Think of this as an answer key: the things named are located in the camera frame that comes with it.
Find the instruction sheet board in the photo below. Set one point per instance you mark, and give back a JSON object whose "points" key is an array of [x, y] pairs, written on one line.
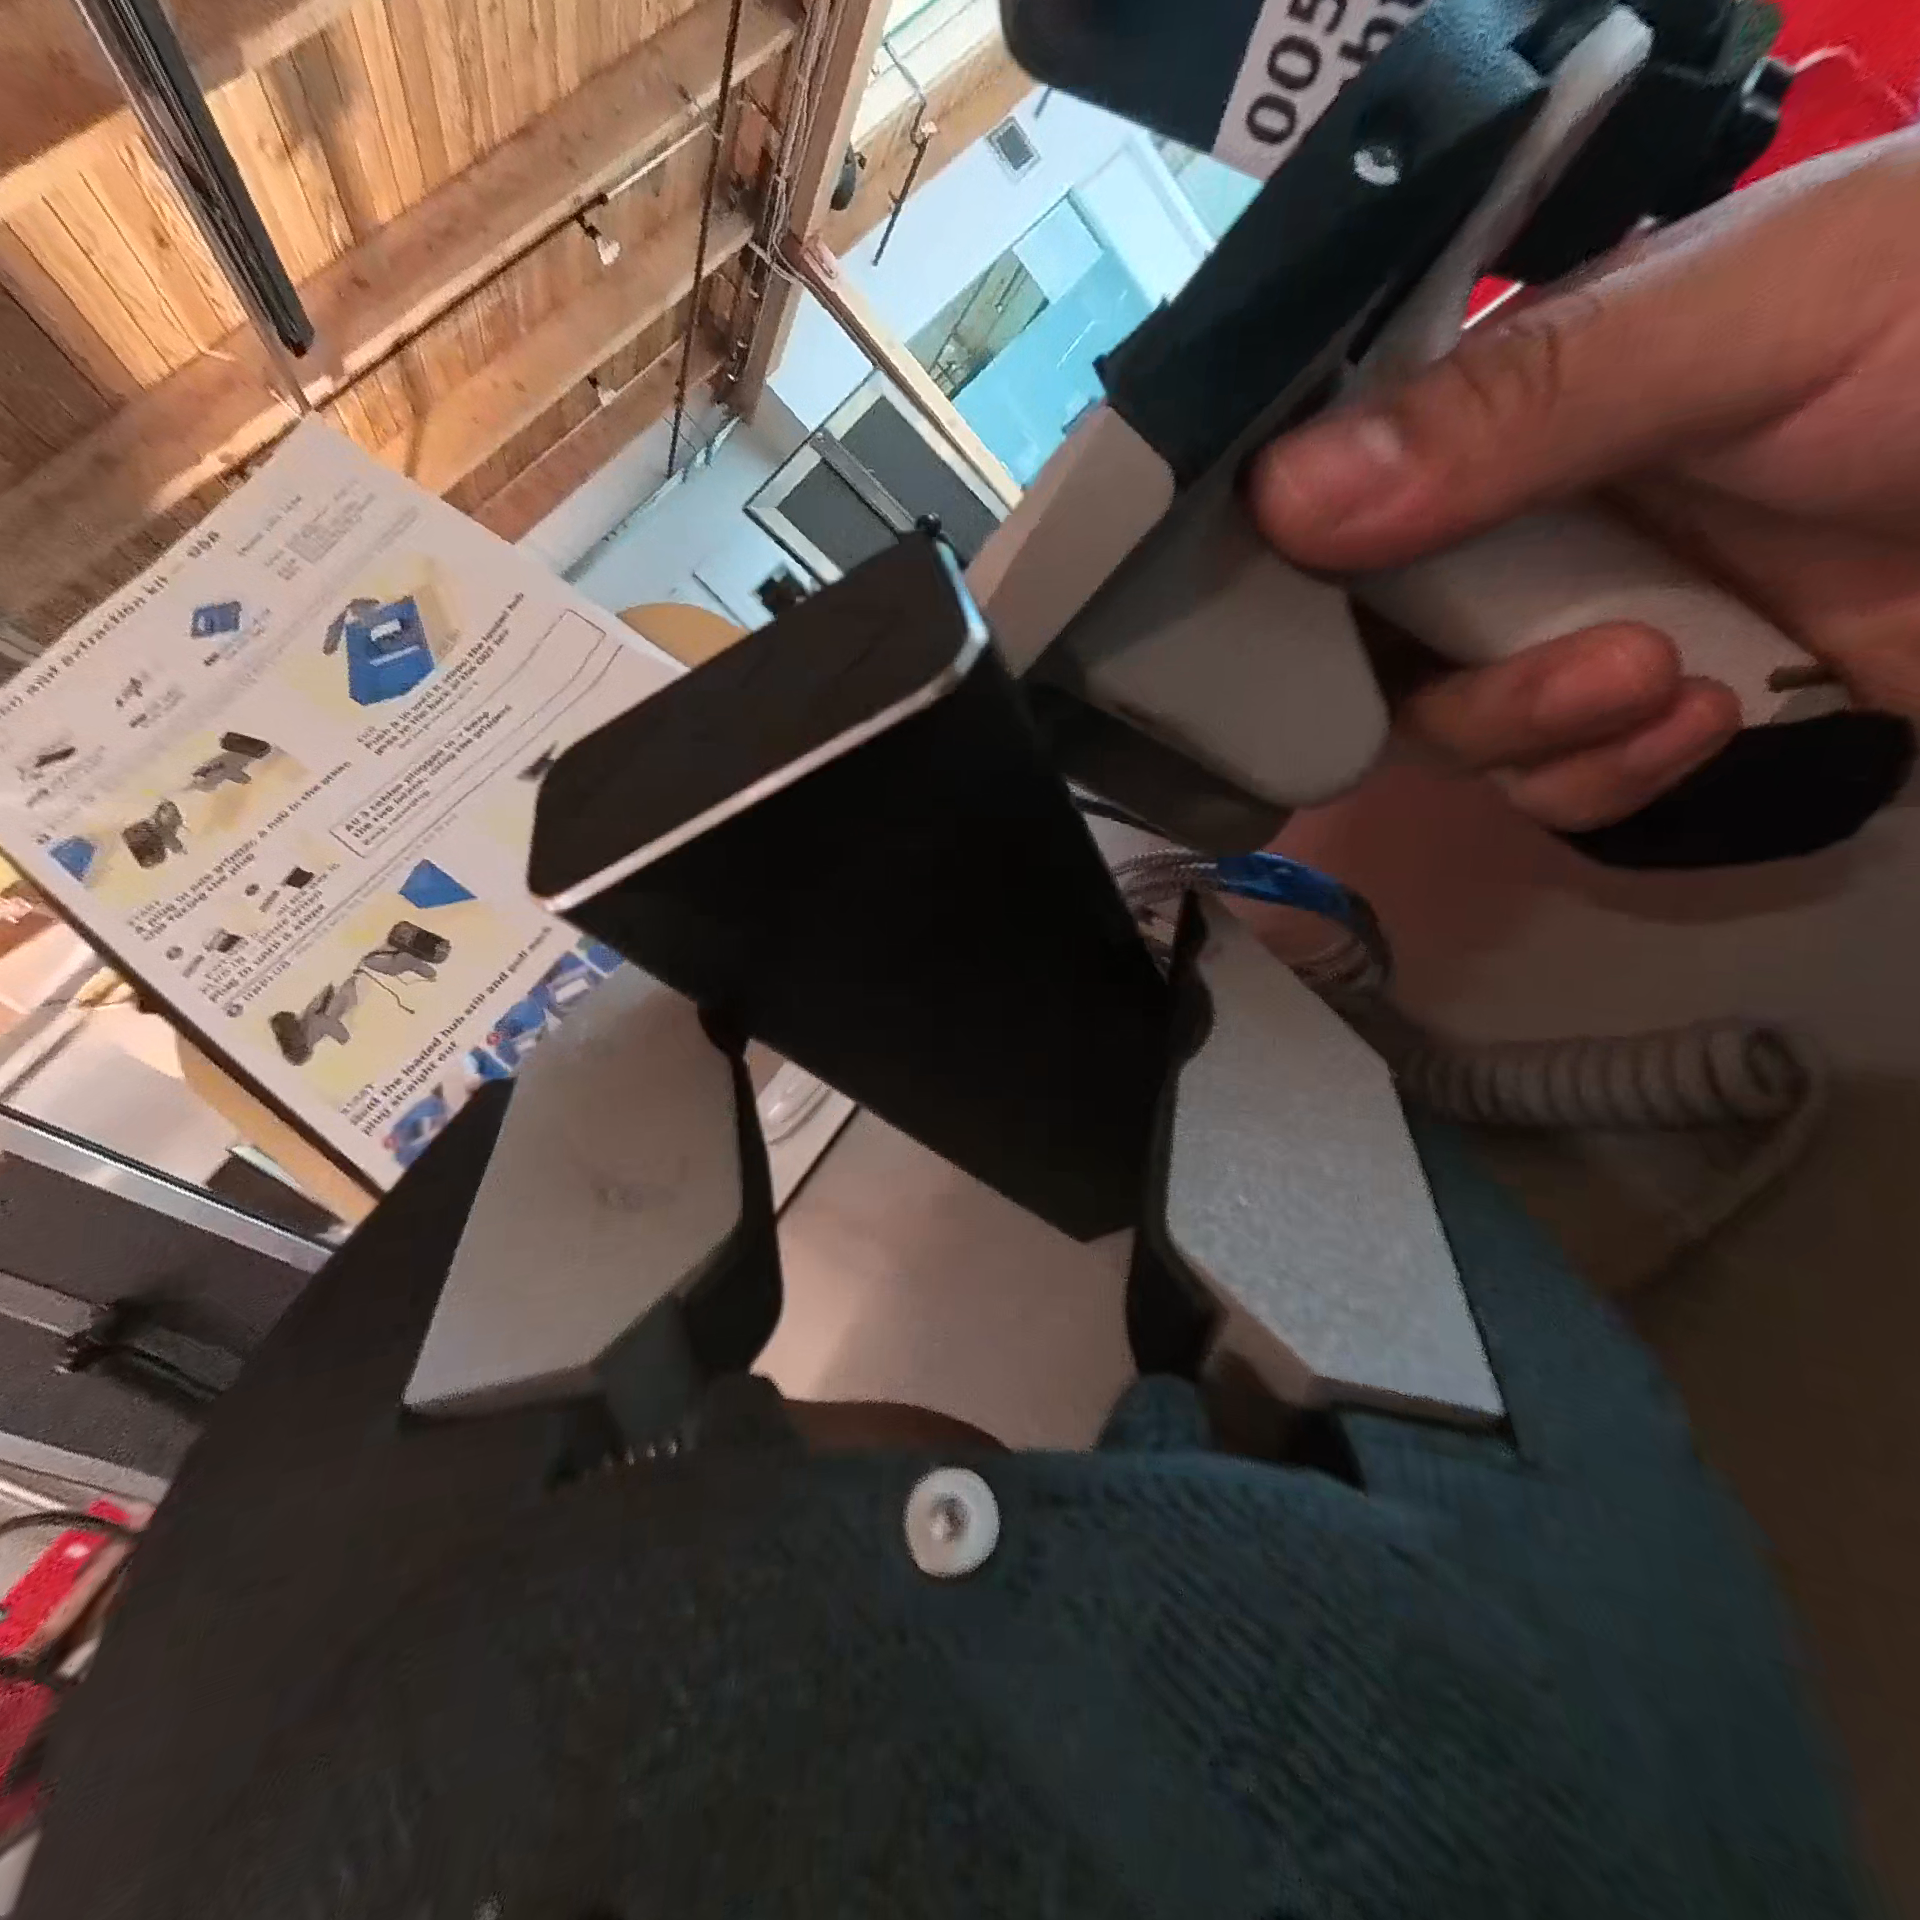
{"points": [[301, 675]]}

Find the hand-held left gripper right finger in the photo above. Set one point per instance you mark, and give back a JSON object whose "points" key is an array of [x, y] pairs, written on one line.
{"points": [[1321, 1230]]}

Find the grey cabinet panel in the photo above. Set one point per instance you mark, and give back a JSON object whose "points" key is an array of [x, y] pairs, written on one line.
{"points": [[134, 1290]]}

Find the red box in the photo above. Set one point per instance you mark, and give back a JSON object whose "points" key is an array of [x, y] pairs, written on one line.
{"points": [[45, 1620]]}

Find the black ceiling rail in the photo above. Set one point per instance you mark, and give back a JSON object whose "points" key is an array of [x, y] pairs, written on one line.
{"points": [[195, 164]]}

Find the red plastic bin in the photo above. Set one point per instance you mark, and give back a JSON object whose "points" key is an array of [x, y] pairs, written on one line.
{"points": [[1845, 104]]}

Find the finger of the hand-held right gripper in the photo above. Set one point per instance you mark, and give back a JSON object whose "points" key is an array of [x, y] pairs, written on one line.
{"points": [[1072, 549], [1245, 661]]}

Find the person's right hand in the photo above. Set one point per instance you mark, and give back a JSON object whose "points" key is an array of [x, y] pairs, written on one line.
{"points": [[1724, 421]]}

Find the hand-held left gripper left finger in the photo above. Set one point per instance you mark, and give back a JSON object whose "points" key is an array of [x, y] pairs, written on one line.
{"points": [[584, 1245]]}

